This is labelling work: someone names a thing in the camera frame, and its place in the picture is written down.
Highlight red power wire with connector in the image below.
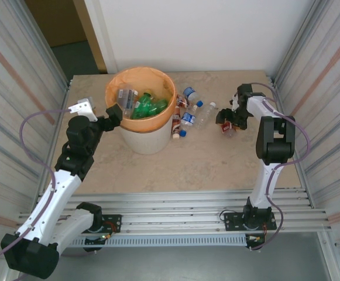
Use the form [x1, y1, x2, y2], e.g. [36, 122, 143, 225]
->
[246, 224, 269, 243]
[101, 221, 121, 240]

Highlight white waste bin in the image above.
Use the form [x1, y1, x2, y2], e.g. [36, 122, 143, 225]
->
[119, 114, 177, 155]

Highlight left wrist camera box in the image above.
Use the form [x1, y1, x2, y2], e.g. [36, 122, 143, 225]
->
[67, 97, 98, 122]

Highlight crushed green plastic bottle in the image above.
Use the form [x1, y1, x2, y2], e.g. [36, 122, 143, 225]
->
[147, 98, 170, 116]
[130, 92, 153, 120]

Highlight clear bottle white cap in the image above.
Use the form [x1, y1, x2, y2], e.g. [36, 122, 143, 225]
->
[193, 101, 218, 131]

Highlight brown wooden door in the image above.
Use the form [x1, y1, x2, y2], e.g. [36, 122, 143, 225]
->
[72, 0, 108, 74]

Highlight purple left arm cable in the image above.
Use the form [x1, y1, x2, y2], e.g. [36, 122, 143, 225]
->
[0, 109, 71, 281]

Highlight soda water bottle blue cap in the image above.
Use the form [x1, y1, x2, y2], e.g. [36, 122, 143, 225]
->
[116, 87, 139, 118]

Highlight aluminium rail frame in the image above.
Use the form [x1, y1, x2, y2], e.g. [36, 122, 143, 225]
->
[13, 190, 333, 238]

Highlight blue label water bottle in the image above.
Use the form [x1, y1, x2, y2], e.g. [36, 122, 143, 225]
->
[182, 85, 204, 108]
[180, 112, 198, 138]

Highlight orange plastic bin liner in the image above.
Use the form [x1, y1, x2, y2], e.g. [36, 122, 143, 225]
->
[104, 66, 178, 133]

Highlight aluminium frame upright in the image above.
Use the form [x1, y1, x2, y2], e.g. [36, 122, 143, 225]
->
[273, 0, 328, 88]
[17, 0, 73, 90]

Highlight brown coffee drink bottle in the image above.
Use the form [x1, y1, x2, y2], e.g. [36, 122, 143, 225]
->
[177, 95, 199, 111]
[172, 105, 185, 139]

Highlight grey slotted cable duct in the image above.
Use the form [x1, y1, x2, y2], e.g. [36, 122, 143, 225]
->
[25, 235, 248, 249]

